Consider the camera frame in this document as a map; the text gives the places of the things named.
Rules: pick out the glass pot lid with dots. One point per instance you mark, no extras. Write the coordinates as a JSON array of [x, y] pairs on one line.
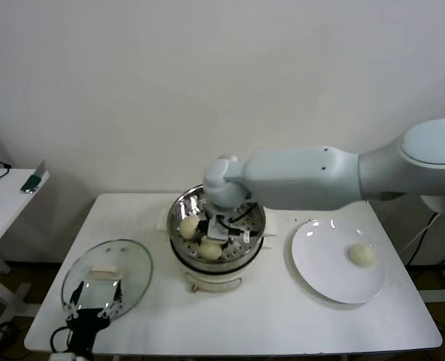
[[132, 263]]

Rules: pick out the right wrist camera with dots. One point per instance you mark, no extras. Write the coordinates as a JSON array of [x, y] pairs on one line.
[[241, 236]]

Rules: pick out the white steamed baozi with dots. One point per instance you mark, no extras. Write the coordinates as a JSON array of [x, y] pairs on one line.
[[361, 255], [211, 251], [188, 227]]

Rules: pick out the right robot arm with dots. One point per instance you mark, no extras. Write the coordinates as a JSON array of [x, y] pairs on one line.
[[301, 176]]

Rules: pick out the white side table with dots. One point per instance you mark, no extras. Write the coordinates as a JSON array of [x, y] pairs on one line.
[[0, 210]]

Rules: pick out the stainless steel steamer basket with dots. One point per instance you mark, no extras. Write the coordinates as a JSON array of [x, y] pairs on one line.
[[254, 225]]

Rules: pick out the green flat board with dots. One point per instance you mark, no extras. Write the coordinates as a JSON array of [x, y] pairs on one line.
[[31, 182]]

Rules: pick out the steel steamer pot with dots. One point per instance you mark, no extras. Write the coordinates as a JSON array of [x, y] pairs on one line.
[[211, 280]]

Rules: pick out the white stand base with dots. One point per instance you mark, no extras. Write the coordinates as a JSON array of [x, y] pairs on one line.
[[440, 295]]

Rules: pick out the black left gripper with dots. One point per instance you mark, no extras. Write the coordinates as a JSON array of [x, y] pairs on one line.
[[85, 325]]

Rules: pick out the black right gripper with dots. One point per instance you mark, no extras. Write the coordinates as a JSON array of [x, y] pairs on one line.
[[217, 230]]

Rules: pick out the white round plate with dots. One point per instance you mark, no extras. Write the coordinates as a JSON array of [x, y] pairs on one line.
[[320, 255]]

